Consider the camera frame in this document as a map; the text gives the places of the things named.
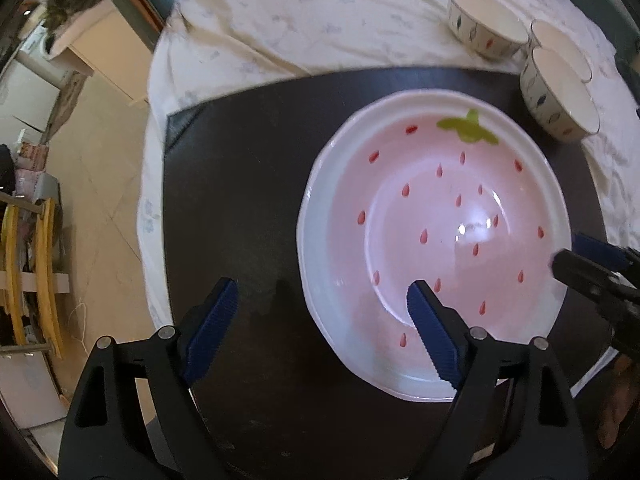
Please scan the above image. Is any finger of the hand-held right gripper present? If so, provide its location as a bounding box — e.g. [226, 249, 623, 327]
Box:
[572, 232, 632, 272]
[550, 249, 627, 302]

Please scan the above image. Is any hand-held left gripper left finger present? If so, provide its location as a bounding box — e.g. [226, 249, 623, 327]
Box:
[59, 276, 240, 480]

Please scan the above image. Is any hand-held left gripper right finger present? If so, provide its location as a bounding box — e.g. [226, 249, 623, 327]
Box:
[406, 280, 591, 480]

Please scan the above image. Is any large pink strawberry plate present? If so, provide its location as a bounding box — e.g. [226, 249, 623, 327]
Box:
[296, 90, 572, 402]

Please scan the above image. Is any white leaf-print bowl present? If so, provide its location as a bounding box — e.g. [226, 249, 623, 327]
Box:
[519, 47, 601, 143]
[446, 0, 530, 61]
[529, 20, 594, 84]

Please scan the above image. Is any person's right hand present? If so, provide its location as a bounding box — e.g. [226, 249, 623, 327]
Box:
[597, 354, 640, 451]

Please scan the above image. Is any dark brown board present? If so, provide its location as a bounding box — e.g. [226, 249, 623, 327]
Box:
[162, 62, 621, 480]

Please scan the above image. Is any yellow wooden rack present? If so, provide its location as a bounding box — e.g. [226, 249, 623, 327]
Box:
[0, 197, 67, 362]

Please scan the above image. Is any grey stool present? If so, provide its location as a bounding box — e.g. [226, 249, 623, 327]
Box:
[14, 172, 62, 212]

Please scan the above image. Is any pink printed box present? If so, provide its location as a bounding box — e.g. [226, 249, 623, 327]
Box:
[14, 141, 52, 176]

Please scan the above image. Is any brown patterned rug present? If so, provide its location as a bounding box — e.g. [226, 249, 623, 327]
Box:
[46, 72, 89, 137]

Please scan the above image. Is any white nightstand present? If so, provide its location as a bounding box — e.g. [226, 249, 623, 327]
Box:
[46, 0, 154, 107]

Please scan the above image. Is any white string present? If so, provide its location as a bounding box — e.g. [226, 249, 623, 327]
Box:
[69, 299, 97, 357]

